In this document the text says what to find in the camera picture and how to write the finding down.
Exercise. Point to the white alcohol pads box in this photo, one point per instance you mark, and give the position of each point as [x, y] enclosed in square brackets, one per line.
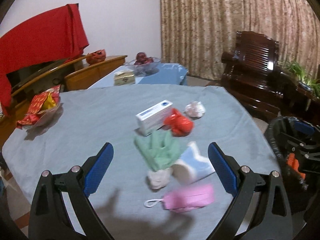
[153, 118]

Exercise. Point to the red cloth cover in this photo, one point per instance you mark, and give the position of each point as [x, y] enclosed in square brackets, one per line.
[50, 36]

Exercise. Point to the beige tissue box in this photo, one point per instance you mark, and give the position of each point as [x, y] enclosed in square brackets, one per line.
[124, 77]

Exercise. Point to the pink face mask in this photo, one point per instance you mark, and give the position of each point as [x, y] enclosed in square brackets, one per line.
[185, 199]

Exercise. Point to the white paper ball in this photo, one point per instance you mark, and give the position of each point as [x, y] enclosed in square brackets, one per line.
[195, 109]

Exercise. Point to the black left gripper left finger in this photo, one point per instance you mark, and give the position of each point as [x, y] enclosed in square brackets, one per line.
[48, 216]

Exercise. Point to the bowl of red snack packets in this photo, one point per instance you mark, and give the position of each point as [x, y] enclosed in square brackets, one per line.
[41, 109]

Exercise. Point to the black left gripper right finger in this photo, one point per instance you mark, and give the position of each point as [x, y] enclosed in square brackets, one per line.
[271, 218]

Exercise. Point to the dark wooden side table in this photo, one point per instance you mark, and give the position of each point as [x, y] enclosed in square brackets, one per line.
[299, 101]

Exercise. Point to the dark wooden armchair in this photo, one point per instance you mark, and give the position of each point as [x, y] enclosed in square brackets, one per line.
[253, 76]

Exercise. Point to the green potted plant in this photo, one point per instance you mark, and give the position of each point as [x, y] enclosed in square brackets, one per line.
[303, 76]

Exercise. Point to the mint green rubber glove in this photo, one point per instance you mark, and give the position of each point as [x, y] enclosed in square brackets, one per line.
[160, 149]

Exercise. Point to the black lined trash bin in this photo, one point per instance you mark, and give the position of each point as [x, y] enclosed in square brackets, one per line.
[303, 195]

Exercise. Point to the orange foam net sleeve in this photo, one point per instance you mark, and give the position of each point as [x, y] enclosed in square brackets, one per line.
[293, 162]

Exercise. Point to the glass bowl of red fruit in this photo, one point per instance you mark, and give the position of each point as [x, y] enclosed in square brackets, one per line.
[143, 65]

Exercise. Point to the grey blue tablecloth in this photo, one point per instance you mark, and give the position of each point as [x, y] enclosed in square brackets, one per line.
[90, 118]

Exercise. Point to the beige patterned curtain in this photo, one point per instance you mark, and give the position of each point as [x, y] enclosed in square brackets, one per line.
[195, 33]

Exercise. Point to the light blue table cover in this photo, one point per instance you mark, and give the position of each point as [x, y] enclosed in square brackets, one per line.
[166, 73]

